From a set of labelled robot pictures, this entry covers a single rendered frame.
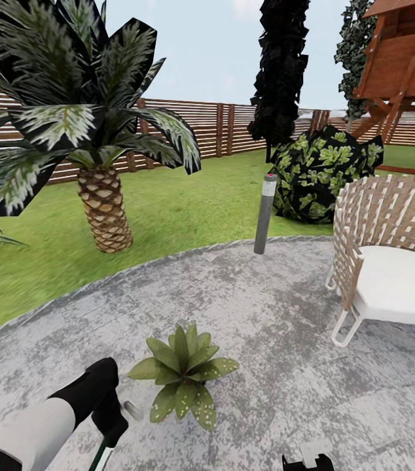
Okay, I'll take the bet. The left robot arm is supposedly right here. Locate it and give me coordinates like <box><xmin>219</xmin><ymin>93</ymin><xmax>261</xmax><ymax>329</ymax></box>
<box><xmin>0</xmin><ymin>357</ymin><xmax>145</xmax><ymax>471</ymax></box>

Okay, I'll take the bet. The insectifuge atomizer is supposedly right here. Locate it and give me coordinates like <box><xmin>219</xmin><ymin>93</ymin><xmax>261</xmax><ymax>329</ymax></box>
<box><xmin>89</xmin><ymin>438</ymin><xmax>115</xmax><ymax>471</ymax></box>

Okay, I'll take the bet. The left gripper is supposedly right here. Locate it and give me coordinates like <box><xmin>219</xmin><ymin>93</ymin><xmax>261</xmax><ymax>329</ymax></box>
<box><xmin>91</xmin><ymin>399</ymin><xmax>128</xmax><ymax>445</ymax></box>

